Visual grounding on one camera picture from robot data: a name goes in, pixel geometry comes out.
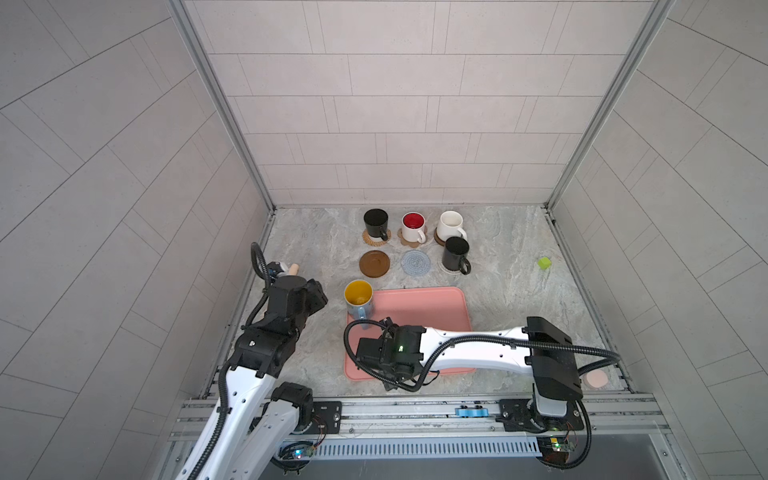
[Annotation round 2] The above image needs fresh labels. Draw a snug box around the blue mug yellow inside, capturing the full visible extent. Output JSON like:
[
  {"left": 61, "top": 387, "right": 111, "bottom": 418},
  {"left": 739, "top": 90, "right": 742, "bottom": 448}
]
[{"left": 344, "top": 280, "right": 374, "bottom": 320}]

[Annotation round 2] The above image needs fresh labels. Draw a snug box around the brown wooden coaster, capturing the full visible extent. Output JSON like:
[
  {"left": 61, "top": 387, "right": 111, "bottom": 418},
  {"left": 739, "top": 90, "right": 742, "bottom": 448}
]
[
  {"left": 433, "top": 230, "right": 445, "bottom": 247},
  {"left": 359, "top": 250, "right": 391, "bottom": 278}
]

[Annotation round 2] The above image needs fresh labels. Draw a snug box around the grey felt round coaster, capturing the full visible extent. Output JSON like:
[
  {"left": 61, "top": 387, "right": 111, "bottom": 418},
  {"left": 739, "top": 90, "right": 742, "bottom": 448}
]
[{"left": 401, "top": 250, "right": 431, "bottom": 277}]

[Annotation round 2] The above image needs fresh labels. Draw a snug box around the white lace coaster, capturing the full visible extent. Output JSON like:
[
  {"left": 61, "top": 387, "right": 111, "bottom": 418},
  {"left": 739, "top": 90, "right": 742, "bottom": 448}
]
[{"left": 439, "top": 255, "right": 472, "bottom": 276}]

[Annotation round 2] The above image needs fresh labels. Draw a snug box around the black mug front row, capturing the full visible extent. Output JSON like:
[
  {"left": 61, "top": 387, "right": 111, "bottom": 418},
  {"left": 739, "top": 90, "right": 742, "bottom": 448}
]
[{"left": 442, "top": 237, "right": 472, "bottom": 275}]

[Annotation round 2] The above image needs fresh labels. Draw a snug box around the black mug row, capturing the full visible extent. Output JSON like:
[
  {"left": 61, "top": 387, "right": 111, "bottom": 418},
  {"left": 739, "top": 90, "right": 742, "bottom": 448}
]
[
  {"left": 363, "top": 208, "right": 390, "bottom": 242},
  {"left": 442, "top": 237, "right": 472, "bottom": 275}
]

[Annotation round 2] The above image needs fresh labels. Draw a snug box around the woven rattan coaster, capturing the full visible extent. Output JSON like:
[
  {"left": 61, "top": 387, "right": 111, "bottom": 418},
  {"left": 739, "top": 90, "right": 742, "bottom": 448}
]
[{"left": 362, "top": 229, "right": 388, "bottom": 247}]

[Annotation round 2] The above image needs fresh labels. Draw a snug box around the cork paw print coaster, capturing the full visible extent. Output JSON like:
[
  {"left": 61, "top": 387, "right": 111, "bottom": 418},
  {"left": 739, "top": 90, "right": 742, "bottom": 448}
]
[{"left": 398, "top": 224, "right": 427, "bottom": 248}]

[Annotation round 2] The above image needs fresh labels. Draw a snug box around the white mug red inside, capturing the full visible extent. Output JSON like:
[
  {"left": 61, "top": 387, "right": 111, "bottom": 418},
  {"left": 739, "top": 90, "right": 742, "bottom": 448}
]
[{"left": 401, "top": 212, "right": 427, "bottom": 244}]

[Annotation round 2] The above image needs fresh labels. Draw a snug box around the black mug back row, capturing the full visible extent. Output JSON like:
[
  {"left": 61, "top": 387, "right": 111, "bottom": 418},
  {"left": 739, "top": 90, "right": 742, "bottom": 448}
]
[{"left": 363, "top": 208, "right": 390, "bottom": 242}]

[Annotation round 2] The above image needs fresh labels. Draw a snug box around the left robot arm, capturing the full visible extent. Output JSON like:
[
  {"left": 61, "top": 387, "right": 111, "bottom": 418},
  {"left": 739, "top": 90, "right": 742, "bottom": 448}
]
[{"left": 178, "top": 243, "right": 328, "bottom": 479}]

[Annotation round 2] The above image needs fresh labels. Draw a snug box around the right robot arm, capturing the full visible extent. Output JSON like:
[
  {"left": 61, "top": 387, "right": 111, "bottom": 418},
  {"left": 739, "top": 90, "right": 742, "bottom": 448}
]
[{"left": 343, "top": 317, "right": 621, "bottom": 434}]

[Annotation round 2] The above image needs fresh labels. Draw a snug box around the pink round coaster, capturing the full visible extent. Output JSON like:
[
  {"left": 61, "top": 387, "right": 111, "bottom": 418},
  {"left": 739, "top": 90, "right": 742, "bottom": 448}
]
[{"left": 583, "top": 369, "right": 610, "bottom": 390}]

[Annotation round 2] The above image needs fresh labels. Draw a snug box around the pink silicone tray mat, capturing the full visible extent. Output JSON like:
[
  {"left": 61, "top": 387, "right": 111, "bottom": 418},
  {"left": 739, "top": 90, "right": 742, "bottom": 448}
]
[{"left": 343, "top": 286, "right": 480, "bottom": 382}]

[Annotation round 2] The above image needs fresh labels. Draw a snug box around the left circuit board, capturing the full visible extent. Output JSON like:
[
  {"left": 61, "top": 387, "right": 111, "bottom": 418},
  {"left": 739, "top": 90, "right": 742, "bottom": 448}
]
[{"left": 277, "top": 441, "right": 316, "bottom": 461}]

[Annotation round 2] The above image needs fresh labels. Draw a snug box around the circuit board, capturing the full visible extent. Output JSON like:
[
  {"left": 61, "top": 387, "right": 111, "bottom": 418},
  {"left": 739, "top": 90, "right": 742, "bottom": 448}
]
[
  {"left": 536, "top": 436, "right": 579, "bottom": 462},
  {"left": 277, "top": 441, "right": 316, "bottom": 461}
]

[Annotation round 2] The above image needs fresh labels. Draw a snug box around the right circuit board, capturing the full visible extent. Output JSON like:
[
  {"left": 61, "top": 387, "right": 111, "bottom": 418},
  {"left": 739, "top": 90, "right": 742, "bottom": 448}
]
[{"left": 536, "top": 436, "right": 579, "bottom": 462}]

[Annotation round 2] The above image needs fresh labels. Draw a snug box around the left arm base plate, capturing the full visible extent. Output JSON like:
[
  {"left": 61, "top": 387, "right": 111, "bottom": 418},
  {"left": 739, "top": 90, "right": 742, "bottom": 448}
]
[{"left": 292, "top": 401, "right": 343, "bottom": 435}]

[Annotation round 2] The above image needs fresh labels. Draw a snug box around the blue clamp on rail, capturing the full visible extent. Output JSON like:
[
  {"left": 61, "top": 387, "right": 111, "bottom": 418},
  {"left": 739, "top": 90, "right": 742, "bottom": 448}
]
[{"left": 455, "top": 405, "right": 489, "bottom": 418}]

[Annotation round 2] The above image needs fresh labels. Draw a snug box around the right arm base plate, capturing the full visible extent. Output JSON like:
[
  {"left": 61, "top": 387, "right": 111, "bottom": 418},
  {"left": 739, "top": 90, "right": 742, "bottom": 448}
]
[{"left": 496, "top": 398, "right": 585, "bottom": 434}]

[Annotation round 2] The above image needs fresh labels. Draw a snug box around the aluminium mounting rail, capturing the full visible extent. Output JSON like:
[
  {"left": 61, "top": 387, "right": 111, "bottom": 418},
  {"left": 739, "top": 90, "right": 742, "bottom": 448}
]
[{"left": 167, "top": 392, "right": 670, "bottom": 443}]

